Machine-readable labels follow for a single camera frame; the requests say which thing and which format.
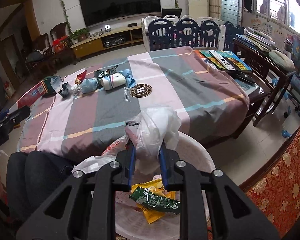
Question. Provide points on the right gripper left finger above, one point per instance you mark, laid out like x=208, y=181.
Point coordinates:
x=132, y=152

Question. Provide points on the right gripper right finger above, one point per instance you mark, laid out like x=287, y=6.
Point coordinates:
x=163, y=167

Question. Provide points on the white plastic bag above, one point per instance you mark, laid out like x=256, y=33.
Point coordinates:
x=150, y=129

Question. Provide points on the yellow potato chips bag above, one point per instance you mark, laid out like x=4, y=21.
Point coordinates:
x=155, y=186

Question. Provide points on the blue quilted cloth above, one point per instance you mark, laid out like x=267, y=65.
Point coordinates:
x=130, y=81

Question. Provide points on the white trash basket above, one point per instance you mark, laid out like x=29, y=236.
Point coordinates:
x=131, y=222

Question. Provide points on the green wrapper flat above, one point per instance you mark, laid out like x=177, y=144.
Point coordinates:
x=150, y=200

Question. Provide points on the dark green paper bag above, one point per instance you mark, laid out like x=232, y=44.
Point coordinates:
x=52, y=85

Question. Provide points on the striped pink grey tablecloth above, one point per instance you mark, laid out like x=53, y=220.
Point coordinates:
x=209, y=103

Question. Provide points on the white paper cup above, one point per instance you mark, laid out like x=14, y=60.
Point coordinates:
x=113, y=81

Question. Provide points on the light blue face mask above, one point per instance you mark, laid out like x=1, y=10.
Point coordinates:
x=88, y=85

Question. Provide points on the green snack bag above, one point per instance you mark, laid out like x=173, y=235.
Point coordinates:
x=99, y=74

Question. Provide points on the red snack wrapper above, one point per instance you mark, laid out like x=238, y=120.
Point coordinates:
x=80, y=77

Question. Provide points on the dark wooden armchair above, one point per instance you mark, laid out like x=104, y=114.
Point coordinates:
x=57, y=32

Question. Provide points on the red gift box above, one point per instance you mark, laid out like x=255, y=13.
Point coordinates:
x=60, y=44

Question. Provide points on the stack of books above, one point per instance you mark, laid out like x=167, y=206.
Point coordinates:
x=225, y=61

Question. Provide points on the yellow TV cabinet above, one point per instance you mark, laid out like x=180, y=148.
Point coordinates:
x=104, y=41

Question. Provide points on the potted green plant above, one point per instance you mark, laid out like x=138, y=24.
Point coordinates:
x=79, y=35

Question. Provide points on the blue white playpen fence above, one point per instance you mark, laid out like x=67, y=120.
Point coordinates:
x=205, y=32

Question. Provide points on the red gold patterned cushion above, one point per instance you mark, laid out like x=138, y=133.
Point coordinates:
x=275, y=188

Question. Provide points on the dark wooden side table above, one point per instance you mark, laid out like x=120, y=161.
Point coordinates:
x=276, y=79

